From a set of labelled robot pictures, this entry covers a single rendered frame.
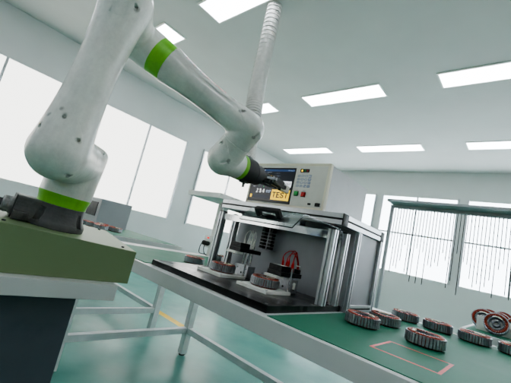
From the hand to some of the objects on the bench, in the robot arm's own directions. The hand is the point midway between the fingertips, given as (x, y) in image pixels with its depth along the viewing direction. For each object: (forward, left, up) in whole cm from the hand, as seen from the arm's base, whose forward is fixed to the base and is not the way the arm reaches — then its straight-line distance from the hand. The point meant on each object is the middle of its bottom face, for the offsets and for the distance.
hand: (283, 188), depth 130 cm
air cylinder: (+11, +19, -42) cm, 47 cm away
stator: (+17, -38, -40) cm, 58 cm away
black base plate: (0, +6, -44) cm, 44 cm away
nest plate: (-3, +18, -42) cm, 46 cm away
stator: (0, -6, -39) cm, 40 cm away
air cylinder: (+14, -5, -40) cm, 43 cm away
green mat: (+29, -56, -38) cm, 73 cm away
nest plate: (0, -6, -41) cm, 41 cm away
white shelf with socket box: (+45, +102, -47) cm, 121 cm away
